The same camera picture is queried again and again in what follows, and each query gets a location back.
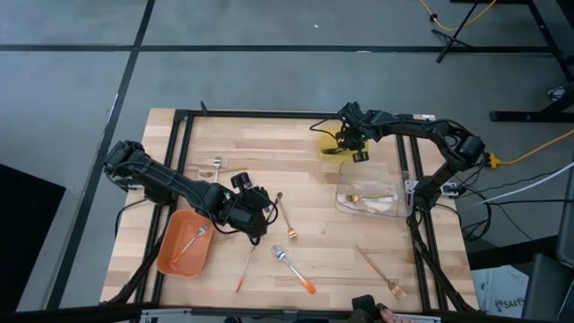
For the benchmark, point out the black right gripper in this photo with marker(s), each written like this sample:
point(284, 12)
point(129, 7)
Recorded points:
point(356, 130)

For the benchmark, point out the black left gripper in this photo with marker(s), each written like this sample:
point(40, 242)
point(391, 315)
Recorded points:
point(244, 211)

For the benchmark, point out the black fork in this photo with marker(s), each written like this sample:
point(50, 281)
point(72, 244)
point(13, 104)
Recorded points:
point(331, 151)
point(272, 206)

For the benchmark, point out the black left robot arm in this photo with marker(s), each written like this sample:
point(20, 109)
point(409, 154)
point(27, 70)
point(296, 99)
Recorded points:
point(170, 179)

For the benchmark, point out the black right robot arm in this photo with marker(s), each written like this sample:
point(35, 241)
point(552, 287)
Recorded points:
point(421, 128)

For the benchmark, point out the yellow plastic bin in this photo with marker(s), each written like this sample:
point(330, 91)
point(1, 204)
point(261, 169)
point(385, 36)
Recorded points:
point(329, 158)

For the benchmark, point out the clear plastic bin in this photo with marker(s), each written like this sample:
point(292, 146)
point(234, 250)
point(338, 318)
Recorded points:
point(381, 184)

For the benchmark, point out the orange plastic bin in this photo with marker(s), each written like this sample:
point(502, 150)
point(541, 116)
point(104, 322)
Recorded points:
point(179, 269)

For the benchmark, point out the black tripod stand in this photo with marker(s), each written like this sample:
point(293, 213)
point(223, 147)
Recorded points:
point(450, 40)

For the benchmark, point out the person's hand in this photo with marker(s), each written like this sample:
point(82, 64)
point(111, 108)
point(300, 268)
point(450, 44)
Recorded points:
point(394, 316)

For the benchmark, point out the white printed box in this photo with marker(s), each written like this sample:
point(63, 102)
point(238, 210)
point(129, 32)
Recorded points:
point(500, 291)

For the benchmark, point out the black cabinet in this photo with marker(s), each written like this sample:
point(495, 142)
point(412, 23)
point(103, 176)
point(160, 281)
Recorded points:
point(27, 247)

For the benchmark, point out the dark grey cabinet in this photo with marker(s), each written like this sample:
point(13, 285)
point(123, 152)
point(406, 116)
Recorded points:
point(549, 291)

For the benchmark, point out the black aluminium table frame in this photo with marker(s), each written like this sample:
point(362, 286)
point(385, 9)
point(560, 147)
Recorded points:
point(269, 114)

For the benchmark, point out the black desk frame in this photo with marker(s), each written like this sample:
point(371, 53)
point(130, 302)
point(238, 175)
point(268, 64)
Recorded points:
point(515, 116)

